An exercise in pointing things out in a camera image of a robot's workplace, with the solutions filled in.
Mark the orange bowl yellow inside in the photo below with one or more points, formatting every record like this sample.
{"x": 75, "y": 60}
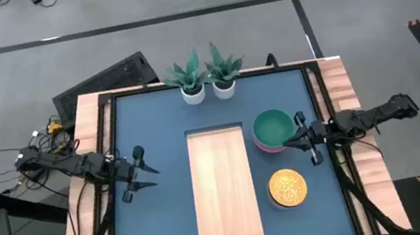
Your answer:
{"x": 287, "y": 187}

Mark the black table frame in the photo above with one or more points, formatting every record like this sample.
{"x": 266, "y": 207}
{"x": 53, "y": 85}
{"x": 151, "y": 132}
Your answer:
{"x": 127, "y": 92}

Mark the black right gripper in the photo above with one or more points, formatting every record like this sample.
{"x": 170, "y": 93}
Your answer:
{"x": 317, "y": 134}

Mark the black perforated panel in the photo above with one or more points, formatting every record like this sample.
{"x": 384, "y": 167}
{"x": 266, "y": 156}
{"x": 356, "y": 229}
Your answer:
{"x": 105, "y": 83}

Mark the green bowl striped outside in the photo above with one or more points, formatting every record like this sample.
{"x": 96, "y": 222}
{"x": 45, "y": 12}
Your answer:
{"x": 272, "y": 127}

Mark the blue table mat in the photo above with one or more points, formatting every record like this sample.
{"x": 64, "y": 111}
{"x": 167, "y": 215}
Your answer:
{"x": 159, "y": 225}

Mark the pink bowl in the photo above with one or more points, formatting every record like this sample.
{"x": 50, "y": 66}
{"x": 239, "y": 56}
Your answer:
{"x": 267, "y": 149}

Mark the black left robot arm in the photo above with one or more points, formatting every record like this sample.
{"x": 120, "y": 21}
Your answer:
{"x": 75, "y": 164}

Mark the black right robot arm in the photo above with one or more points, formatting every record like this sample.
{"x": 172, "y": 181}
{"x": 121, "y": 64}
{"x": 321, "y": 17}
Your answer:
{"x": 368, "y": 115}

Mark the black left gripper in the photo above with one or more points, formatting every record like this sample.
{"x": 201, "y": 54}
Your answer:
{"x": 128, "y": 169}

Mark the black clamp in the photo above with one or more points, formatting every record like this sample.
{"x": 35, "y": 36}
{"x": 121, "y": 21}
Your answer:
{"x": 271, "y": 60}

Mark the snake plant white pot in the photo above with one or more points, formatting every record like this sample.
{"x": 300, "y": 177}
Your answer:
{"x": 224, "y": 90}
{"x": 193, "y": 95}

